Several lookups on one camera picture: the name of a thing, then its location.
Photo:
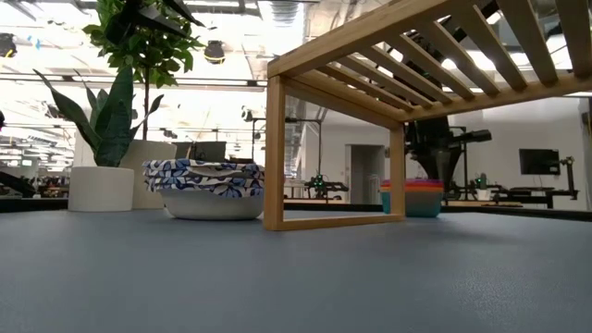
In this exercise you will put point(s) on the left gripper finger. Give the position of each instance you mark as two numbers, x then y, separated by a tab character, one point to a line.
185	10
159	20

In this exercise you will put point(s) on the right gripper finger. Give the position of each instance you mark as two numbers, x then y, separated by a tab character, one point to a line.
440	166

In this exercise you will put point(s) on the orange plastic bowl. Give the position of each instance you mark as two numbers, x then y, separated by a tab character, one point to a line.
423	189

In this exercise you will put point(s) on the pink plastic bowl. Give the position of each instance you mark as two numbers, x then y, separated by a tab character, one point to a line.
416	183

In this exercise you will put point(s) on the teal plastic bowl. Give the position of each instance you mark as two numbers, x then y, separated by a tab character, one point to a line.
423	205

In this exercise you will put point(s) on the blue patterned paper bowl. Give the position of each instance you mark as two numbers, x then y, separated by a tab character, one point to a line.
208	208
185	164

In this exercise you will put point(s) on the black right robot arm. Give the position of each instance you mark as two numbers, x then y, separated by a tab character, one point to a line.
423	45

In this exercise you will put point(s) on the background robot arm green light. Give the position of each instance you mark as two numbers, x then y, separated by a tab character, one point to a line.
324	185

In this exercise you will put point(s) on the wooden slatted shelf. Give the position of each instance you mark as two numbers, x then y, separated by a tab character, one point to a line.
275	139

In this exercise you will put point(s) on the leafy green plant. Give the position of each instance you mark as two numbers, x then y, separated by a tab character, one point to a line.
162	65

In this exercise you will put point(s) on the grey door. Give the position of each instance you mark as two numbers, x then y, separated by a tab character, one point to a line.
367	173

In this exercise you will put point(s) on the black background robot station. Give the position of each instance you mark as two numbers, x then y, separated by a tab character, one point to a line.
532	196

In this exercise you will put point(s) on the dark green snake plant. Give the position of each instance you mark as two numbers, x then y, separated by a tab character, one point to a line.
113	134

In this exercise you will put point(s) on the large white plant pot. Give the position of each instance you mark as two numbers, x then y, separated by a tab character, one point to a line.
152	150

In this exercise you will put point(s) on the grey computer monitor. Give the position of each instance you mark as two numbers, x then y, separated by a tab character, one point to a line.
213	150

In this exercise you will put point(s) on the small white plant pot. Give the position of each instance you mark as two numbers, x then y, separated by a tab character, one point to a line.
99	189

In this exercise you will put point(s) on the black wall monitor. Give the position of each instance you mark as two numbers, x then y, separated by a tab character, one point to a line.
538	162

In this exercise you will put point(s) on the thin black stand frame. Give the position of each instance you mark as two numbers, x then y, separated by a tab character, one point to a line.
319	148

